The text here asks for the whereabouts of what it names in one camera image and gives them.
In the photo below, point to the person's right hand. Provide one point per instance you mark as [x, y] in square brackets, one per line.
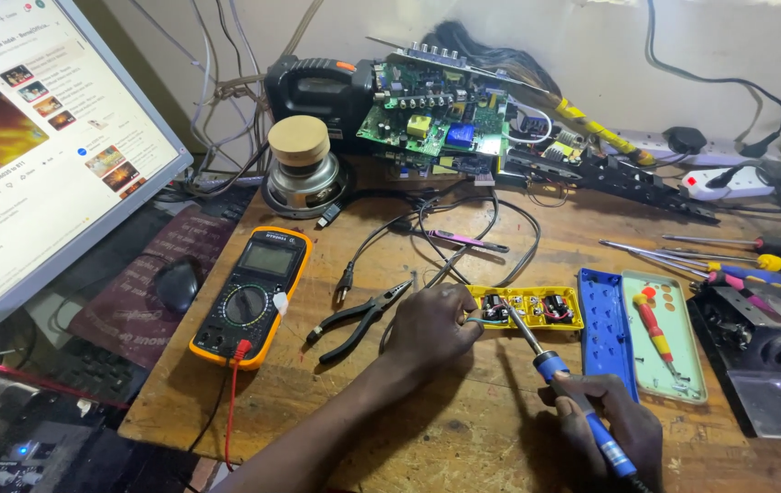
[616, 438]

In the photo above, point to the person's left hand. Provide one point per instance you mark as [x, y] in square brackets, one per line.
[425, 328]

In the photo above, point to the blue soldering iron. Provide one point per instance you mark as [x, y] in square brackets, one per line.
[551, 366]

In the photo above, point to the black long-nose pliers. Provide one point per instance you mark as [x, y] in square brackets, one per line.
[356, 322]

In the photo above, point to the blue plastic cover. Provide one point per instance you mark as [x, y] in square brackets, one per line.
[606, 328]

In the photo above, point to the yellow case with electronics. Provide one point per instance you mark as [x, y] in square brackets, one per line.
[541, 311]

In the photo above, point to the red and yellow screwdriver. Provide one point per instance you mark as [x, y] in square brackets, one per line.
[652, 325]

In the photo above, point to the pale green tray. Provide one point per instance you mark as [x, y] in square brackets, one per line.
[688, 342]

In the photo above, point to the black usb plug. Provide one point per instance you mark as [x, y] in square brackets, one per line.
[328, 215]

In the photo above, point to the shiny metal plate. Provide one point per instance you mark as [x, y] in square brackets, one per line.
[774, 407]

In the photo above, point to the black metal box round hole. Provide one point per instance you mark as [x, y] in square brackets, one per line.
[747, 328]

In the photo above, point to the yellow digital multimeter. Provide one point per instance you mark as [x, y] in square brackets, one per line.
[250, 301]

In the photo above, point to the speaker driver with wooden cap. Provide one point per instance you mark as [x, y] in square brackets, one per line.
[303, 164]

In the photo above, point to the red probe lead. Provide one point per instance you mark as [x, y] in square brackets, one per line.
[231, 404]

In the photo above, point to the pink and black screwdriver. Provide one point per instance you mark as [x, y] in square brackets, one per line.
[774, 298]

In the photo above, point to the blue and yellow screwdriver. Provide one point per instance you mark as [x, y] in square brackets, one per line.
[753, 276]

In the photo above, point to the green circuit board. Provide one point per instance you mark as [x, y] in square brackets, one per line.
[431, 109]

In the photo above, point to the black computer mouse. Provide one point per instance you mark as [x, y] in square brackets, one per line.
[178, 284]

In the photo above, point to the black handheld lantern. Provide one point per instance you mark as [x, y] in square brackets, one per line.
[315, 89]

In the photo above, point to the circuit board with jack row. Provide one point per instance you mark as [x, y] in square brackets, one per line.
[445, 56]

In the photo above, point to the long white power strip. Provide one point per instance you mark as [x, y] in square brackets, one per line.
[644, 144]

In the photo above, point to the maroon mouse pad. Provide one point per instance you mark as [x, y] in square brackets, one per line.
[137, 308]

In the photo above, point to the black mains plug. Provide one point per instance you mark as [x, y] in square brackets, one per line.
[685, 140]

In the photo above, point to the black keyboard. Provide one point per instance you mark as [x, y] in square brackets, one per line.
[99, 373]

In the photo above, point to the silver computer monitor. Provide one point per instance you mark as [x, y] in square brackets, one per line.
[55, 150]

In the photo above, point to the black audio unit with knobs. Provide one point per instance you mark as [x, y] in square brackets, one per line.
[27, 445]

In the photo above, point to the black plastic chassis frame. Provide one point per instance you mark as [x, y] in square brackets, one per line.
[610, 178]

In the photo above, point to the white power strip red switch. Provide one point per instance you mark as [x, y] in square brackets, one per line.
[740, 183]

